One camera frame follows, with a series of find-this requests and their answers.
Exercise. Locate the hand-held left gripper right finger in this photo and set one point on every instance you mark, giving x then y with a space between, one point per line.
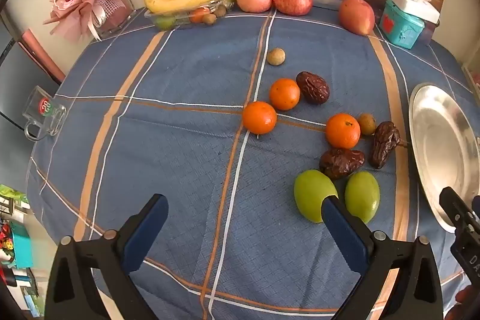
343 233

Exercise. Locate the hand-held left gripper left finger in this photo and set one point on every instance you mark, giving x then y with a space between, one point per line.
148 230

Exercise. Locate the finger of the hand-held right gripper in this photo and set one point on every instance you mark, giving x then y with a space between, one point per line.
476 209
453 205

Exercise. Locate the small green jujube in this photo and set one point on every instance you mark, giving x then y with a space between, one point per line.
165 22
362 196

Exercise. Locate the large green jujube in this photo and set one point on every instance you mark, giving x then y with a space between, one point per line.
311 192

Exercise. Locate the round metal plate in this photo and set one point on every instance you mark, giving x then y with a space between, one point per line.
442 140

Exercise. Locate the wrinkled brown date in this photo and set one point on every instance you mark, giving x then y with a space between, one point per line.
313 87
385 143
341 163

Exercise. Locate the small orange mandarin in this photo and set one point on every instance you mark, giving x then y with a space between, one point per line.
342 130
198 15
284 94
259 117

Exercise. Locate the blue plaid tablecloth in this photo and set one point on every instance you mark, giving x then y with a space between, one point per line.
168 155

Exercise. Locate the small tan longan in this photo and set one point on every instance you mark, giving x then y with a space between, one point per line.
221 10
209 19
366 124
276 56

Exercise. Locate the teal storage box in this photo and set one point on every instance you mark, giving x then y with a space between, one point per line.
20 245

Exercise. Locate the clear glass mug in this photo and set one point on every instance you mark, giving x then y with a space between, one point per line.
43 106

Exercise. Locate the teal tin box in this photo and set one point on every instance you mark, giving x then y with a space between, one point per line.
401 25

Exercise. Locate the clear plastic fruit tray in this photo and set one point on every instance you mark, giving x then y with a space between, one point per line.
180 20

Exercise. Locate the large red apple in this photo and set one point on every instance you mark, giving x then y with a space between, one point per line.
356 15

